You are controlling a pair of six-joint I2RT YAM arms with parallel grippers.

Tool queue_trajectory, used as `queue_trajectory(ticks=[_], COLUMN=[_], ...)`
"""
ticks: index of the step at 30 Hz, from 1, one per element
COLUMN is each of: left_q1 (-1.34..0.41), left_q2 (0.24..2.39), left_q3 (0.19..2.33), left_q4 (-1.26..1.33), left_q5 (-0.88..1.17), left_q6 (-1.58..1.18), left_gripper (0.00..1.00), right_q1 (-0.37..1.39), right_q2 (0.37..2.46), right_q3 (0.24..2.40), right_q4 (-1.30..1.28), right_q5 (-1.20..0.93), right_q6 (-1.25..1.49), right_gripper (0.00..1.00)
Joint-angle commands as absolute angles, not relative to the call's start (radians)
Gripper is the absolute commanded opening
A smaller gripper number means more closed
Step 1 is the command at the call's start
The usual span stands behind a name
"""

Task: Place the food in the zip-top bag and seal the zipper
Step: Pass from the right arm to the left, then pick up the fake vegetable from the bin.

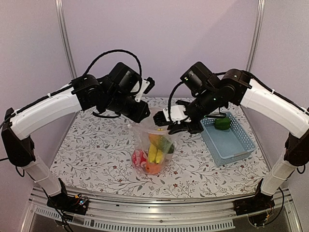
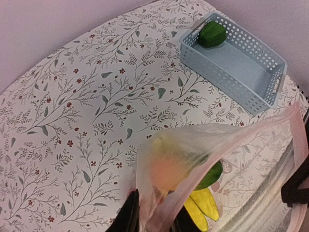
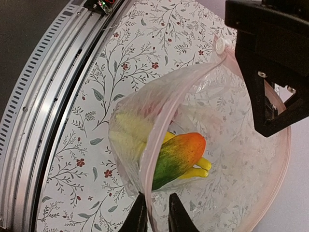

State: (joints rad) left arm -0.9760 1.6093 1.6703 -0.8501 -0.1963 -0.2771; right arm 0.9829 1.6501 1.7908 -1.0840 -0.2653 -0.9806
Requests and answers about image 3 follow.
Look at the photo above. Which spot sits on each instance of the front aluminium rail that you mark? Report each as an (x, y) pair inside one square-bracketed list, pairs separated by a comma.
[(38, 107)]

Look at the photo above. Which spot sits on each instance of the floral patterned table mat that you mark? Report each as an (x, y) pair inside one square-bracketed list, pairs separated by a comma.
[(84, 192)]

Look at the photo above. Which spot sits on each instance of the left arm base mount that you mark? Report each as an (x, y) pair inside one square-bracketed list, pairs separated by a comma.
[(100, 6)]

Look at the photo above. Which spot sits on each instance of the yellow toy banana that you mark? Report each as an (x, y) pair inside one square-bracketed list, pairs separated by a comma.
[(130, 136)]

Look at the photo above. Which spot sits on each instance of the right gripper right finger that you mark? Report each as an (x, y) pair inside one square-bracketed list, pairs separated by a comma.
[(178, 219)]

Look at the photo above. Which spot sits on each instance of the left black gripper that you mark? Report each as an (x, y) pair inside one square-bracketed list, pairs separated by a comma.
[(272, 46)]

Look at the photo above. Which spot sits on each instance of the orange green toy mango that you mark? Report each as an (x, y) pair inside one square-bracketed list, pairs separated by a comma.
[(180, 157)]

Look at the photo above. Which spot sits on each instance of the clear zip top bag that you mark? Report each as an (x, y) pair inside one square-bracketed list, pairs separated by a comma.
[(190, 132)]

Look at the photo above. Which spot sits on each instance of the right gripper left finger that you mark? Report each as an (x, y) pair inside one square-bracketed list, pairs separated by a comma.
[(137, 219)]

